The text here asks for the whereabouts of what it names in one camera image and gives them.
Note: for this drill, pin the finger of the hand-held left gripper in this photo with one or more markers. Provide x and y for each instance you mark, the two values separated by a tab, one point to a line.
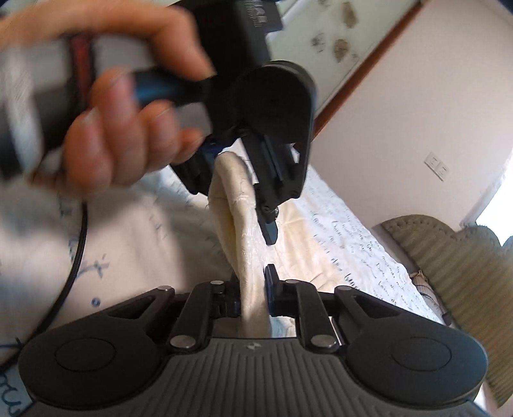
269	230
200	176

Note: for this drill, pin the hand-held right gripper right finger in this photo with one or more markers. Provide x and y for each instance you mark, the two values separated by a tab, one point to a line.
271	288

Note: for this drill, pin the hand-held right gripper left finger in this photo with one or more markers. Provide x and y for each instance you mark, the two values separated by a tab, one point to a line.
228	300

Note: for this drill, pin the cream fleece blanket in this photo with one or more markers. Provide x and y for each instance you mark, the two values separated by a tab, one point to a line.
244	224

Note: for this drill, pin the person's left hand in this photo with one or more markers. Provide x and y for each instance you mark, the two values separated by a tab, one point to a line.
120	140

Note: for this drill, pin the white script-print bed blanket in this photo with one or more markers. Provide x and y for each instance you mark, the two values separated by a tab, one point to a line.
140	248

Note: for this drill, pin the floral glass sliding door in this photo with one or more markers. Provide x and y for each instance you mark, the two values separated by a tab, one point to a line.
340	24

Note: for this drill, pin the striped pillow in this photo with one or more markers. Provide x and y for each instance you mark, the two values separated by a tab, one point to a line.
429	292

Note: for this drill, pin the green padded headboard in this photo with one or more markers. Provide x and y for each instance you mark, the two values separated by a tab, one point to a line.
461	280

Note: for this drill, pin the window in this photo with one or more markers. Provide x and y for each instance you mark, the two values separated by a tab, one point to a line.
497	208

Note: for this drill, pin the brown wooden door frame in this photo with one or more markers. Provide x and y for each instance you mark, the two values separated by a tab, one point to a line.
372	68

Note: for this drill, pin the white wall socket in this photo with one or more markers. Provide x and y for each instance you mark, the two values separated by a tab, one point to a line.
432	159
443	171

